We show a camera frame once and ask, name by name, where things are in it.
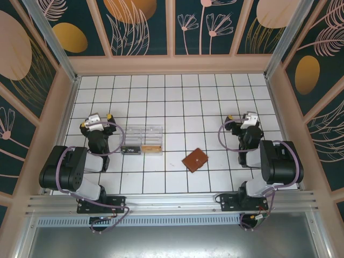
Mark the brown leather card holder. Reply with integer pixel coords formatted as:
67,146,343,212
182,147,210,174

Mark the clear acrylic organizer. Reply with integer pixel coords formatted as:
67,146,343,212
119,125,164,156

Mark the grey metal sheet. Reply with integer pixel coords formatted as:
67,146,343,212
26,225,323,258

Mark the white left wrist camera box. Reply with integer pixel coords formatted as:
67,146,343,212
87,114,105,132

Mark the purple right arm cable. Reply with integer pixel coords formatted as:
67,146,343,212
218,119,303,232

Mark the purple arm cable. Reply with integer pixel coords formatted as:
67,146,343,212
57,120,131,234
218,119,303,232

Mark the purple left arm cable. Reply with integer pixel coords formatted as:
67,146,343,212
57,120,131,234

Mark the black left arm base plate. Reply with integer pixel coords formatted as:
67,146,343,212
77,196,127,214

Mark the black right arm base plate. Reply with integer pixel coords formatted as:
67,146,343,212
220,192,269,213

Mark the multicoloured wire bundle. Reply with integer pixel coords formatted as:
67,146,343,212
251,212,269,224

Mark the aluminium frame post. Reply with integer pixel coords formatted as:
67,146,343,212
264,0,307,78
23,0,81,83

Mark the aluminium mounting rail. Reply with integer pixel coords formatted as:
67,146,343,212
25,190,317,218

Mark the slotted grey cable duct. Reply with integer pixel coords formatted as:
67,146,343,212
36,213,241,228

